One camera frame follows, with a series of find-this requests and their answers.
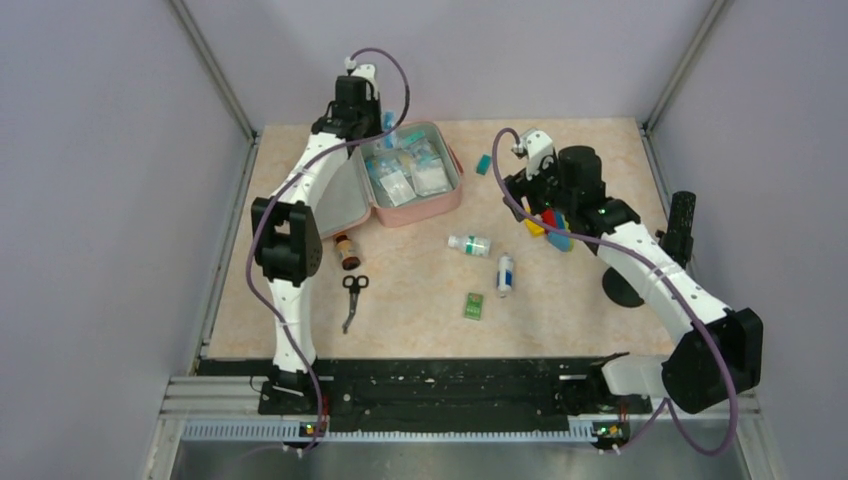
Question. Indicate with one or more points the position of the teal topped swab packet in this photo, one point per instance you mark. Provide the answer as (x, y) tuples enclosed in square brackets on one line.
[(419, 147)]

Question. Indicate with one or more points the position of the pink medicine kit case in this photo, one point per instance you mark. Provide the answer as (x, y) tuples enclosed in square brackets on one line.
[(351, 198)]

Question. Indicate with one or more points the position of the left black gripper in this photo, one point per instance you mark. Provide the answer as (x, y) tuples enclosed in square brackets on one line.
[(374, 101)]

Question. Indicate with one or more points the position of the brown medicine bottle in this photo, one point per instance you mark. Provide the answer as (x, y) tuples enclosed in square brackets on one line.
[(347, 252)]

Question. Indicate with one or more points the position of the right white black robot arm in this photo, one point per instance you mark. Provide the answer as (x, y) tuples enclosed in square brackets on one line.
[(717, 349)]

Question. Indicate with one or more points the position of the small green box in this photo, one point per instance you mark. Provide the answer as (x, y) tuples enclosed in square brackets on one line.
[(473, 306)]

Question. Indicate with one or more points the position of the black stand with handle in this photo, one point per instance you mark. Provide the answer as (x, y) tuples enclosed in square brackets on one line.
[(677, 241)]

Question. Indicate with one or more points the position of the clear bottle green label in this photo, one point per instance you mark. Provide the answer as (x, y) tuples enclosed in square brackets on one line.
[(471, 245)]

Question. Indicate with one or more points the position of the white gauze packet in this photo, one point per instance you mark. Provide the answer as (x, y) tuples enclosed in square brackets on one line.
[(430, 181), (397, 188)]

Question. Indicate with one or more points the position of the white blue bandage roll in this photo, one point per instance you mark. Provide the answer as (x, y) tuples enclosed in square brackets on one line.
[(504, 278)]

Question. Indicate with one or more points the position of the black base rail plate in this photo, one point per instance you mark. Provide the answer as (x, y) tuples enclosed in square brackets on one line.
[(454, 395)]

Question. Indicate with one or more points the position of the blue bandage strip packet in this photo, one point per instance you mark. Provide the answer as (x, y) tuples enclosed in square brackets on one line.
[(389, 121)]

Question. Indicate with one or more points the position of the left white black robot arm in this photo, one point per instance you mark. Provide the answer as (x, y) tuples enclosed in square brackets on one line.
[(287, 245)]

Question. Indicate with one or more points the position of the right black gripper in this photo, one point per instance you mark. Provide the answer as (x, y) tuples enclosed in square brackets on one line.
[(520, 186)]

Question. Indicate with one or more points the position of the small teal box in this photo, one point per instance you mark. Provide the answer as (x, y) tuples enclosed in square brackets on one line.
[(483, 165)]

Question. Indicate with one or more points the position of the black medical scissors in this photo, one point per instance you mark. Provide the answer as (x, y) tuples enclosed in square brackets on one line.
[(354, 284)]

